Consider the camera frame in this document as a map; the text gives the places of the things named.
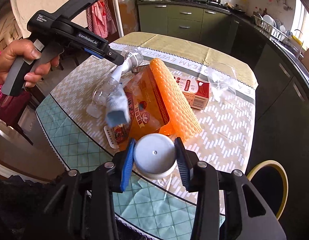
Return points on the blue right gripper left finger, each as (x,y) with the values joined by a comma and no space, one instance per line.
(127,164)

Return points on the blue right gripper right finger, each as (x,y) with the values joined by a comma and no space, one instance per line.
(185,165)

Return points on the white plastic jar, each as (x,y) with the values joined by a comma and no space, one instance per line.
(154,156)

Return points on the orange foam net sleeve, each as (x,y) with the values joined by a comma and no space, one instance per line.
(182,121)

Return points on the orange snack bag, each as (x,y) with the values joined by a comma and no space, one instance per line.
(146,109)

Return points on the red white carton box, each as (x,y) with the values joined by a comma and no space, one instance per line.
(197,92)

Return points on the clear plastic bottle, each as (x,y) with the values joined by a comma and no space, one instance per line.
(107,89)

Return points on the clear plastic cup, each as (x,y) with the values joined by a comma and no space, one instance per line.
(222,79)

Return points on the blue white wrapper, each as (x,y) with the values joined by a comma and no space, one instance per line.
(117,109)

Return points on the brown plastic tray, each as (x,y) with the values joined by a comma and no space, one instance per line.
(139,69)

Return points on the yellow rimmed trash bin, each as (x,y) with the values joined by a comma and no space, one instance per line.
(270,179)

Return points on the person left hand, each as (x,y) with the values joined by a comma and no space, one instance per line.
(26,49)

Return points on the red checked apron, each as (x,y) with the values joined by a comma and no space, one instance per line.
(99,19)

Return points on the patterned tablecloth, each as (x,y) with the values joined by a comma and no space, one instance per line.
(158,207)

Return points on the green lower cabinets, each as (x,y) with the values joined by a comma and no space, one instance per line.
(275,125)

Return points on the white dish rack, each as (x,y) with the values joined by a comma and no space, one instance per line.
(268,24)

